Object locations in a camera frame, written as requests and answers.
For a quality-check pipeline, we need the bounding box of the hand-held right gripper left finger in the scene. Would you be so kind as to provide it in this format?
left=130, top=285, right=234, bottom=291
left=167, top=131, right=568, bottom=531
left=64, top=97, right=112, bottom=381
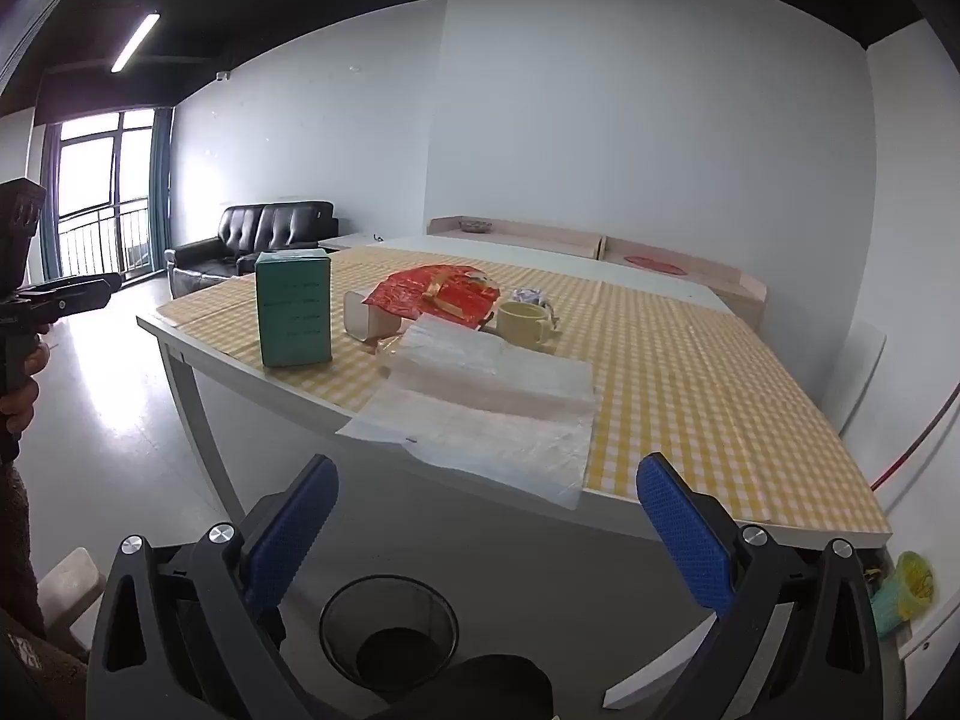
left=86, top=454, right=340, bottom=720

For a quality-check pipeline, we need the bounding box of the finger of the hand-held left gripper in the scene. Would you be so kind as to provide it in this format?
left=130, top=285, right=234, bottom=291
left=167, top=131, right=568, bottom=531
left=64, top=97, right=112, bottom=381
left=15, top=272, right=123, bottom=317

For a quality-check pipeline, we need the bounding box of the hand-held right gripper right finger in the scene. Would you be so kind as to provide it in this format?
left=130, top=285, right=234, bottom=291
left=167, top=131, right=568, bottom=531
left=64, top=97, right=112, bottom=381
left=636, top=452, right=886, bottom=720

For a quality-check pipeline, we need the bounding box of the black wire mesh bin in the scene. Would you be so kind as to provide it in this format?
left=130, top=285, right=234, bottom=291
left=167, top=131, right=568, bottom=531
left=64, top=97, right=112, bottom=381
left=319, top=575, right=460, bottom=695

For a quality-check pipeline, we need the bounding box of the white plastic container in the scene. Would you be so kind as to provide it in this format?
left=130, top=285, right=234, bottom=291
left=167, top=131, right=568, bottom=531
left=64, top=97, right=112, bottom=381
left=343, top=289, right=404, bottom=340

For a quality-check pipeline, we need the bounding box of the red patterned gift bag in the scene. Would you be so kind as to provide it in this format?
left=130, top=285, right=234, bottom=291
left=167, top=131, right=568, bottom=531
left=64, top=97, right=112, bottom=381
left=362, top=264, right=501, bottom=331

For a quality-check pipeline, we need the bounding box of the person's left forearm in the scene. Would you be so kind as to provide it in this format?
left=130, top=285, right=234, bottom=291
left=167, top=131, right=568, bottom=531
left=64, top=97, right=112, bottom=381
left=0, top=461, right=92, bottom=720

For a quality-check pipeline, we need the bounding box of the person's left hand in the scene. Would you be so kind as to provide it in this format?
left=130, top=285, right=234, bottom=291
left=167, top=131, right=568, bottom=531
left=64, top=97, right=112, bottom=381
left=0, top=341, right=50, bottom=437

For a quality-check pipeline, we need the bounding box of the large window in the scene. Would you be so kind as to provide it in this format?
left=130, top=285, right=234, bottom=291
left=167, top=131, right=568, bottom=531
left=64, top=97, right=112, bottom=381
left=45, top=109, right=158, bottom=282

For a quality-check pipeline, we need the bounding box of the teal curtain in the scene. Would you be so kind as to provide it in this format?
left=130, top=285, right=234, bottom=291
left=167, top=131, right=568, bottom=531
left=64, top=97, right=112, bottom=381
left=148, top=106, right=175, bottom=271

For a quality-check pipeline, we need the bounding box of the yellow checkered tablecloth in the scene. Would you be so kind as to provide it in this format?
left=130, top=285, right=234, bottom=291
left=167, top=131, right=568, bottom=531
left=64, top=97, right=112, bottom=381
left=156, top=244, right=890, bottom=533

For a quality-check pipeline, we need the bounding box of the black leather sofa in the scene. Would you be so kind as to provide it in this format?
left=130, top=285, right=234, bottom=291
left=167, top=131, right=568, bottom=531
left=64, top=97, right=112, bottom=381
left=166, top=201, right=340, bottom=299

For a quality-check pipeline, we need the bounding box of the ceiling tube light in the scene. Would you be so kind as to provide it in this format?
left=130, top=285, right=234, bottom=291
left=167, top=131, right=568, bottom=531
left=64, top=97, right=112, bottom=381
left=111, top=11, right=161, bottom=74

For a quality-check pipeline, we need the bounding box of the teal cardboard box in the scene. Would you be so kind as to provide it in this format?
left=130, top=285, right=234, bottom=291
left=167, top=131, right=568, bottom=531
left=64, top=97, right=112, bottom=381
left=255, top=249, right=333, bottom=368

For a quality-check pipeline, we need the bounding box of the yellow green plastic bag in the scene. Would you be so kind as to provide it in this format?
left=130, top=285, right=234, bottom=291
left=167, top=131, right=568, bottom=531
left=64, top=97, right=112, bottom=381
left=870, top=551, right=937, bottom=642

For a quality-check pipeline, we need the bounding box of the white translucent plastic sheet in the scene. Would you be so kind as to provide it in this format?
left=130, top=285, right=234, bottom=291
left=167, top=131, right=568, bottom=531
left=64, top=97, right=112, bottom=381
left=336, top=313, right=597, bottom=512

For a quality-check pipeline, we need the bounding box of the white leaning board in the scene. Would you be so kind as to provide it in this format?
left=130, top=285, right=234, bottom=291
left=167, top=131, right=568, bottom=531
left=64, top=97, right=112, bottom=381
left=821, top=319, right=887, bottom=440

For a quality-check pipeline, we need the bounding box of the thin curved rod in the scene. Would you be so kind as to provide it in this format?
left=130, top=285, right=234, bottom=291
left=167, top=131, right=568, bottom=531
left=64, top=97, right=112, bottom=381
left=870, top=382, right=960, bottom=492

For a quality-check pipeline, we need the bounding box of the light wooden bench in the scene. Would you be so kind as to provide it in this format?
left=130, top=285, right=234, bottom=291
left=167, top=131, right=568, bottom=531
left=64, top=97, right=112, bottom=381
left=426, top=216, right=607, bottom=262
left=600, top=236, right=767, bottom=331

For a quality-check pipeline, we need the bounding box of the pale yellow mug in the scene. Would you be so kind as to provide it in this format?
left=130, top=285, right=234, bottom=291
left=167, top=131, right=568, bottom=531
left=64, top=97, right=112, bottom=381
left=497, top=301, right=560, bottom=350

